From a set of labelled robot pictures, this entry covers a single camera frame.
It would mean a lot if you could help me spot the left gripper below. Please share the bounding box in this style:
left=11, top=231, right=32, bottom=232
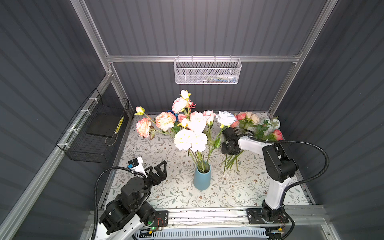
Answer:
left=133, top=160, right=166, bottom=211

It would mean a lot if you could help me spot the white rose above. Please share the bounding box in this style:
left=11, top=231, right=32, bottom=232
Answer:
left=207, top=111, right=237, bottom=164

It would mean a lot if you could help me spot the cream double peony stem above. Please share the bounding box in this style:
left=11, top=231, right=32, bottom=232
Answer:
left=174, top=129, right=210, bottom=174

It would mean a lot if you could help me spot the pink peony stem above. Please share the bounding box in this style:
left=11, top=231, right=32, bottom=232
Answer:
left=178, top=112, right=208, bottom=133

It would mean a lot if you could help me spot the blue ceramic vase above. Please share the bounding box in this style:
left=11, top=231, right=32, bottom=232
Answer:
left=194, top=164, right=212, bottom=191

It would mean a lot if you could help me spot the pink spray rose stem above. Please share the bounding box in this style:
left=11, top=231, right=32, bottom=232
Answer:
left=135, top=106, right=188, bottom=140

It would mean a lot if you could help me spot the pink multi-bloom rose stem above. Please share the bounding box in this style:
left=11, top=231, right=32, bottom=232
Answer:
left=172, top=90, right=196, bottom=115

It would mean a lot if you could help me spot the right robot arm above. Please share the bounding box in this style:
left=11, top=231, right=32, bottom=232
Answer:
left=222, top=128, right=299, bottom=223

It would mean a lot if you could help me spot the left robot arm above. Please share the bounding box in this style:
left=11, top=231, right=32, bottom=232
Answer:
left=90, top=161, right=167, bottom=240

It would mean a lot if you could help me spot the pile of artificial flowers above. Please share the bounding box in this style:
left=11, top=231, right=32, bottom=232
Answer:
left=222, top=112, right=283, bottom=171

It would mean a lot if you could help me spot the floral table mat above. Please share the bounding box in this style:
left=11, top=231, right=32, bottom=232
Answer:
left=104, top=112, right=310, bottom=210

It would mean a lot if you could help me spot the yellow marker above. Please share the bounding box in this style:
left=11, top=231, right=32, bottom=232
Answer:
left=114, top=116, right=125, bottom=135

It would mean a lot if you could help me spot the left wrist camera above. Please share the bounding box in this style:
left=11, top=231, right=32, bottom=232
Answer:
left=128, top=157, right=147, bottom=176

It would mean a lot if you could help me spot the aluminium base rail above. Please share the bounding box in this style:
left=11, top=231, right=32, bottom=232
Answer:
left=149, top=205, right=330, bottom=233

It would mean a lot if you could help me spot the right black cable conduit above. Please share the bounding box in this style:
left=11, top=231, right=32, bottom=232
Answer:
left=233, top=128, right=330, bottom=193

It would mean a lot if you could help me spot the black cable conduit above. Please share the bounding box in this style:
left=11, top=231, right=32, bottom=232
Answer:
left=91, top=166, right=148, bottom=240
left=233, top=128, right=330, bottom=193

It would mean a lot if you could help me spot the black wire basket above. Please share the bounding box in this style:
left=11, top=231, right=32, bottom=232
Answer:
left=57, top=90, right=131, bottom=164

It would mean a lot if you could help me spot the white wire basket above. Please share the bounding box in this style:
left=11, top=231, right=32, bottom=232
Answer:
left=173, top=57, right=242, bottom=85

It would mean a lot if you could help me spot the left black cable conduit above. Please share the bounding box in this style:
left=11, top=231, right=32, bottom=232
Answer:
left=91, top=166, right=148, bottom=240

